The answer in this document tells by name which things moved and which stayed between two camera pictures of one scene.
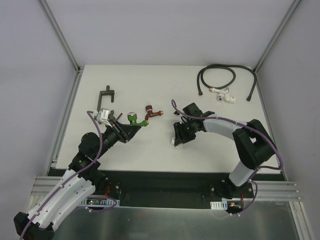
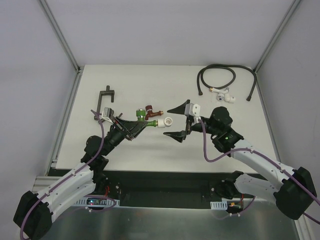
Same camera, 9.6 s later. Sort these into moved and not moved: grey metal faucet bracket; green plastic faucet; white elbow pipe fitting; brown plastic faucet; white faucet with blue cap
Moved: green plastic faucet; white elbow pipe fitting
Not moved: brown plastic faucet; grey metal faucet bracket; white faucet with blue cap
